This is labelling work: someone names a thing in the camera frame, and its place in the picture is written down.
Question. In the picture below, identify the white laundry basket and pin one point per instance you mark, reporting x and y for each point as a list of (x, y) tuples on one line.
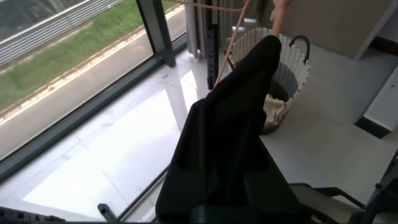
[(295, 71)]

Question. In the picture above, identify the cream printed garment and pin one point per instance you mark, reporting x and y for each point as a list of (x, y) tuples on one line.
[(273, 109)]

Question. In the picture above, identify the window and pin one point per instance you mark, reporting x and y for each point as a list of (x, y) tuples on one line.
[(62, 62)]

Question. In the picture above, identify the black garment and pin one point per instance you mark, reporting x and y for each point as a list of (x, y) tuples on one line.
[(224, 140)]

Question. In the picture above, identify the black clothes rack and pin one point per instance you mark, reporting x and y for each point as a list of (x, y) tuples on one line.
[(212, 56)]

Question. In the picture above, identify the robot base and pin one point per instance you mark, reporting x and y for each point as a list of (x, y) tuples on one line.
[(326, 202)]

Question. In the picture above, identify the beige curtain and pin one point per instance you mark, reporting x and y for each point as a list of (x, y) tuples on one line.
[(192, 25)]

